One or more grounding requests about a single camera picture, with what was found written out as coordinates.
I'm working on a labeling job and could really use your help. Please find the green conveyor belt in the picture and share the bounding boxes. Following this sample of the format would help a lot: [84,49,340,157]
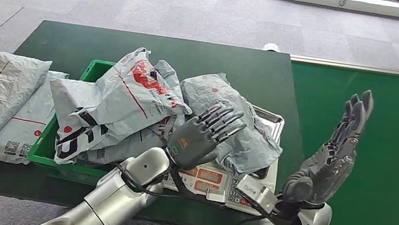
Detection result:
[269,54,399,225]

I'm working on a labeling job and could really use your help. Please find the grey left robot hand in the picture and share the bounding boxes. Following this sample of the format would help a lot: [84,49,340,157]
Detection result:
[163,96,250,178]

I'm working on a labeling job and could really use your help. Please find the white parcel with black letters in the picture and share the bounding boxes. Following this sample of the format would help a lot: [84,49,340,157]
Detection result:
[39,35,200,181]

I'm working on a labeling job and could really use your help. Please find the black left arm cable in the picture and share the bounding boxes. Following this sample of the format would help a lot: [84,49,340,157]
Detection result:
[111,153,218,207]

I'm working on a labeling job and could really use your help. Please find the grey parcel with red stripe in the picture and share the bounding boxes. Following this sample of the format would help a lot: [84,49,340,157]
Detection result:
[75,50,196,175]

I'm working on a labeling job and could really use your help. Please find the green plastic crate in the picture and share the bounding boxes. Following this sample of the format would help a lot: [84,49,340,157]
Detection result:
[24,52,126,189]

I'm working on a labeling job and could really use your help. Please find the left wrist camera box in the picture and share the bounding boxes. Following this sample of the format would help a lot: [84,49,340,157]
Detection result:
[205,187,229,205]

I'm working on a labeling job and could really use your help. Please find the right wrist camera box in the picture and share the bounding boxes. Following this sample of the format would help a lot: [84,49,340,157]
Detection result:
[230,174,292,225]

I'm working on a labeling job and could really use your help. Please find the white electronic scale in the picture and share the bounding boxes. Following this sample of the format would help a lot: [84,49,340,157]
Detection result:
[159,146,281,219]

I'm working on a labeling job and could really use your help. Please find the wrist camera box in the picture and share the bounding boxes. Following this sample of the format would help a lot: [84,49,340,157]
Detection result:
[205,187,229,205]
[230,174,292,225]

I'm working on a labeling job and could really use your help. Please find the steel scale tray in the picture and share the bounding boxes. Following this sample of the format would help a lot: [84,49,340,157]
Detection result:
[241,105,288,183]

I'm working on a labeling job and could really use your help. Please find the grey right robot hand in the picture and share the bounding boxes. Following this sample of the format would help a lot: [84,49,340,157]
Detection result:
[280,80,376,213]

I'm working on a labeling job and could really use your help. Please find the grey parcel with red dot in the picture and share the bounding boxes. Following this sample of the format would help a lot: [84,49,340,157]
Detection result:
[169,67,292,181]

